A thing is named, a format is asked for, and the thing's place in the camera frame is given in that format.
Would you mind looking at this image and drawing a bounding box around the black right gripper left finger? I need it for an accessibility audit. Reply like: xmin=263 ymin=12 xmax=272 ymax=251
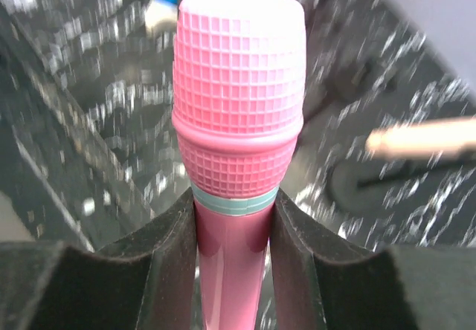
xmin=1 ymin=190 xmax=196 ymax=329

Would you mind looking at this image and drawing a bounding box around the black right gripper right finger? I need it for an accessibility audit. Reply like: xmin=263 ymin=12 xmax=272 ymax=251
xmin=270 ymin=192 xmax=475 ymax=329

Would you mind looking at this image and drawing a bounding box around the pink plastic microphone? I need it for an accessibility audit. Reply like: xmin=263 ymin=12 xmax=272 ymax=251
xmin=172 ymin=0 xmax=306 ymax=329

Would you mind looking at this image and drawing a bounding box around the black round-base stand right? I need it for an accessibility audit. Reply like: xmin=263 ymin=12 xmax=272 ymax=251
xmin=326 ymin=157 xmax=475 ymax=216

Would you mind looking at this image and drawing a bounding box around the beige microphone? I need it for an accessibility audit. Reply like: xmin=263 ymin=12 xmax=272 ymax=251
xmin=365 ymin=117 xmax=475 ymax=159

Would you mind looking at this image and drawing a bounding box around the blue and white small block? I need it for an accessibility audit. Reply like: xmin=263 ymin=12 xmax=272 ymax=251
xmin=144 ymin=0 xmax=178 ymax=35

